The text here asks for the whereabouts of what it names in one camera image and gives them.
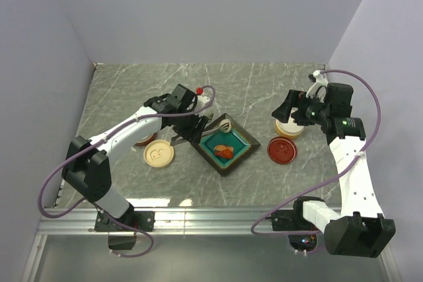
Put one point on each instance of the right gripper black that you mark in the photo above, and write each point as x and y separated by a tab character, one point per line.
295	98

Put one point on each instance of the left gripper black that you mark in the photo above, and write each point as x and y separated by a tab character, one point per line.
193	133

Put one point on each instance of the metal tongs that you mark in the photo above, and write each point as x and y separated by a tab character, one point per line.
211	130

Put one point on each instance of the white egg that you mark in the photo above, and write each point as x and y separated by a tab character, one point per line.
225	126

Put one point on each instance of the salmon piece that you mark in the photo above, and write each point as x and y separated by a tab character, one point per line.
222	148

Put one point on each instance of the red fried chicken piece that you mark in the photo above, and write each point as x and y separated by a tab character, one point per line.
227	155

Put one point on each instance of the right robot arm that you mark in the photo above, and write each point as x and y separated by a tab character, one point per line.
360	228

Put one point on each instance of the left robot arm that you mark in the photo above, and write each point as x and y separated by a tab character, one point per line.
87	167

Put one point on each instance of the red steel lunch container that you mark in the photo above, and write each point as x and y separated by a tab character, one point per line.
146	140

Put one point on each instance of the cream white bowl container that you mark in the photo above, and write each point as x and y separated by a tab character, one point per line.
288	130

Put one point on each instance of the teal square plate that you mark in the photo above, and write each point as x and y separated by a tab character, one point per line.
239	138

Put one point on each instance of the cream round lid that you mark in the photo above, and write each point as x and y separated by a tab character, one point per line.
158	154

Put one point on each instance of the red round lid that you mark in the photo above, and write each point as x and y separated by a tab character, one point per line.
281	150

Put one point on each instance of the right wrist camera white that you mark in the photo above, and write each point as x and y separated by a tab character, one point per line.
319	85

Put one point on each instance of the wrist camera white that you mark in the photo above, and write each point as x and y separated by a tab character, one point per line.
202	101
319	85

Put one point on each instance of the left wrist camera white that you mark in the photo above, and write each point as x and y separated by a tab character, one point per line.
202	101

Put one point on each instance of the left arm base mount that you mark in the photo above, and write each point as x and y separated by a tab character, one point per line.
123	232

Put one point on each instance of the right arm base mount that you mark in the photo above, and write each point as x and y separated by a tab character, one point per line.
302	235

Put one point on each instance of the aluminium mounting rail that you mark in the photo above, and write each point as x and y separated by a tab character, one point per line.
168	221

